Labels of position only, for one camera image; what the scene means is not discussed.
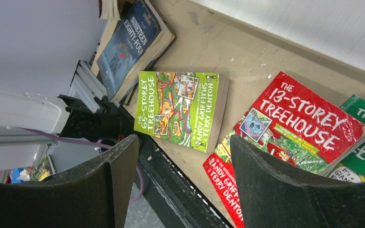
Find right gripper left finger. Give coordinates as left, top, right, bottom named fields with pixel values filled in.
left=0, top=134, right=139, bottom=228

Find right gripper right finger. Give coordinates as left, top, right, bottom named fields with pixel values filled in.
left=231, top=135, right=365, bottom=228

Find green 65-Storey Treehouse book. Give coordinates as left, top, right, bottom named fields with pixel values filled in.
left=134, top=71, right=230, bottom=153

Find Nineteen Eighty-Four blue book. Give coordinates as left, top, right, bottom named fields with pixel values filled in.
left=95, top=0, right=175, bottom=103

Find Jane Eyre book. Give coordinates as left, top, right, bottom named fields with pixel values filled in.
left=98, top=0, right=131, bottom=20

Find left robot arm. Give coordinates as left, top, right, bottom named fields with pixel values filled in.
left=0, top=87, right=128, bottom=148

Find red 13-Storey Treehouse book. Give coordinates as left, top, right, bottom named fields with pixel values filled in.
left=203, top=72, right=365, bottom=228

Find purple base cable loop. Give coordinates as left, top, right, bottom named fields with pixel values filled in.
left=19, top=127, right=145, bottom=203

